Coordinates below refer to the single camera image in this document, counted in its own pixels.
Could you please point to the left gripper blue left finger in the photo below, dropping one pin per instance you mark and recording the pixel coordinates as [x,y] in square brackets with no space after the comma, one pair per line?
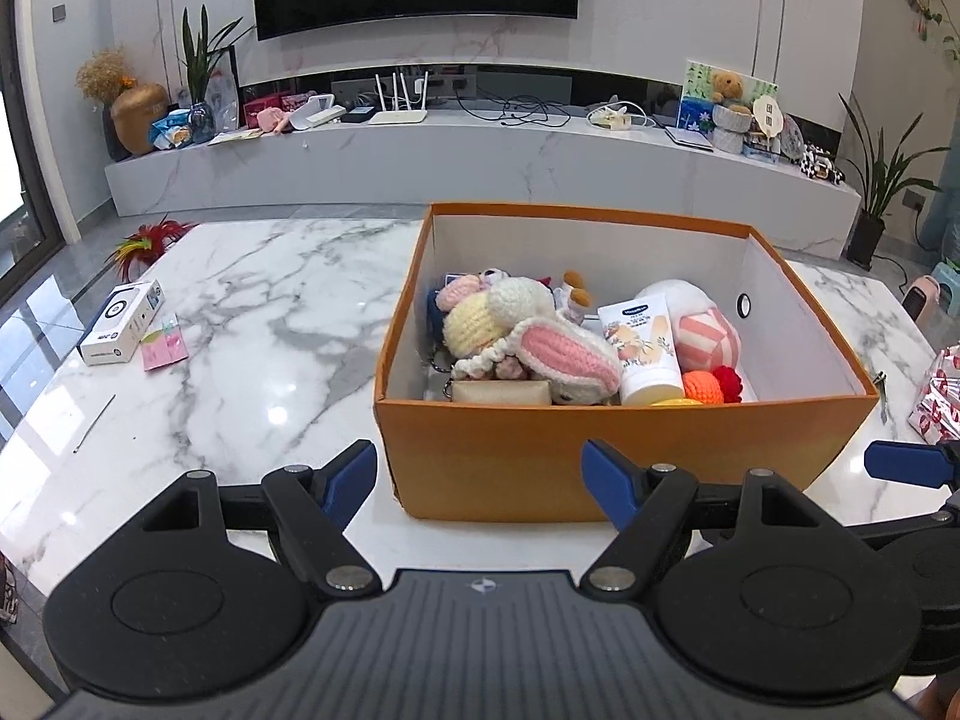
[349,480]

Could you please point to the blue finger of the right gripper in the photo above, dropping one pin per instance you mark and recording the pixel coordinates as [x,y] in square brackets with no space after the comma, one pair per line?
[930,466]

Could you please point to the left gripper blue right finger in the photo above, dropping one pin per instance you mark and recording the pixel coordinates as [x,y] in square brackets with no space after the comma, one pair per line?
[609,478]

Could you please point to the white crochet bunny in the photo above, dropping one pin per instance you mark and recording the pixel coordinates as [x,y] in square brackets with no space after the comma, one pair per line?
[510,331]

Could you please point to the orange crochet ball toy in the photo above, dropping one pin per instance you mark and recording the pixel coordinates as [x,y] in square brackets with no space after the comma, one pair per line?
[720,385]

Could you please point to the white lotion tube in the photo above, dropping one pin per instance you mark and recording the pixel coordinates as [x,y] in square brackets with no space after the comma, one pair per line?
[641,333]

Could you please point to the pink striped white plush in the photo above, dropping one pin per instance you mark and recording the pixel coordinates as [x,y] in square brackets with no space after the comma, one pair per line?
[703,338]

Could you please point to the brown plush keychain doll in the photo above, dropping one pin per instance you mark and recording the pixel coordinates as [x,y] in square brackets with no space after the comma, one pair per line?
[571,299]

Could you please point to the red silver foil packet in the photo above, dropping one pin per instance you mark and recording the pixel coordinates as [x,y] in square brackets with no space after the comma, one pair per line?
[935,415]

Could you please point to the silver nail clipper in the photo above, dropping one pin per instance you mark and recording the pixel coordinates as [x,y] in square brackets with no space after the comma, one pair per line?
[879,381]

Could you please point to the small pink card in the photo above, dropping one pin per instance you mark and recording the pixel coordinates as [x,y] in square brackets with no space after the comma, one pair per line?
[164,344]

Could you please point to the white blue small box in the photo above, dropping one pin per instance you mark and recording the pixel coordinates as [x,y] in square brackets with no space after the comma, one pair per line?
[123,319]

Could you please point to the potted green plant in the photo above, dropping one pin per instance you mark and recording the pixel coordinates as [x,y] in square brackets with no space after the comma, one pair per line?
[882,173]

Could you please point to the red feather duster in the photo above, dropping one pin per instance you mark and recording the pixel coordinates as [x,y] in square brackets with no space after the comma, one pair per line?
[144,247]

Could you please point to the white tv console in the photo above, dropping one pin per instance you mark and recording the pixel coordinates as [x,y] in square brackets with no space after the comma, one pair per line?
[453,156]

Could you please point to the white wifi router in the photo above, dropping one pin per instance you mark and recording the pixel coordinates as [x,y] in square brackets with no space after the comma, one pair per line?
[400,102]

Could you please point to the round paper fan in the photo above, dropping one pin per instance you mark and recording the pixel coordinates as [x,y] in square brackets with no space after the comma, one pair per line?
[768,116]

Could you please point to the small brown teddy bear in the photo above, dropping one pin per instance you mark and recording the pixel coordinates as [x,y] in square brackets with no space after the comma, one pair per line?
[728,89]

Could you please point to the bronze round vase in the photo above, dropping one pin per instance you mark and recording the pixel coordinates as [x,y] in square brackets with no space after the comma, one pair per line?
[134,111]

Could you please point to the green plant in blue vase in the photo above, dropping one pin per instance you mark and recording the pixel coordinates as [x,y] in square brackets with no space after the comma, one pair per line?
[202,50]

